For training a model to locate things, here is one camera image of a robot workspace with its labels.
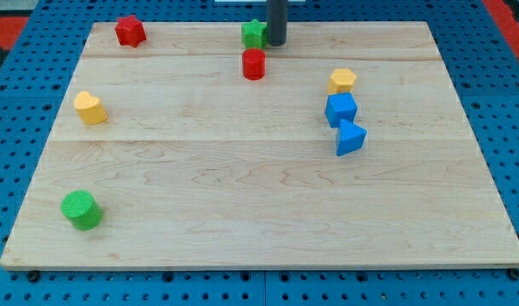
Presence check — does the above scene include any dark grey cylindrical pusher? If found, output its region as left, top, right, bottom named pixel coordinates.
left=266, top=0, right=288, bottom=47

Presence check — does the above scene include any green star block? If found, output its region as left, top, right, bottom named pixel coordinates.
left=240, top=19, right=267, bottom=49

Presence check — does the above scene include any red star block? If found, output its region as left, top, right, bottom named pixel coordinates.
left=115, top=14, right=147, bottom=48

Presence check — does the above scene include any red cylinder block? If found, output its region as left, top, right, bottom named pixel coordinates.
left=242, top=48, right=266, bottom=81

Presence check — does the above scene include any yellow hexagon block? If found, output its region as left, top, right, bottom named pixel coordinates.
left=327, top=68, right=358, bottom=94

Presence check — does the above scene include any blue cube block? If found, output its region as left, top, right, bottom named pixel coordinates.
left=324, top=92, right=358, bottom=128

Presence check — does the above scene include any blue triangle block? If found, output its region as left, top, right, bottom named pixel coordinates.
left=336, top=119, right=367, bottom=156

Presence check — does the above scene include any wooden board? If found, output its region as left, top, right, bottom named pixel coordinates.
left=0, top=21, right=519, bottom=271

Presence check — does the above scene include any yellow heart block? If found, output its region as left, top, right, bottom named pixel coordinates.
left=73, top=91, right=108, bottom=125

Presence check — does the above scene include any green cylinder block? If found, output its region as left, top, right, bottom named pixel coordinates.
left=60, top=190, right=104, bottom=231

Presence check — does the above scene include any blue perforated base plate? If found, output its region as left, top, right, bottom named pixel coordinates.
left=0, top=1, right=519, bottom=305

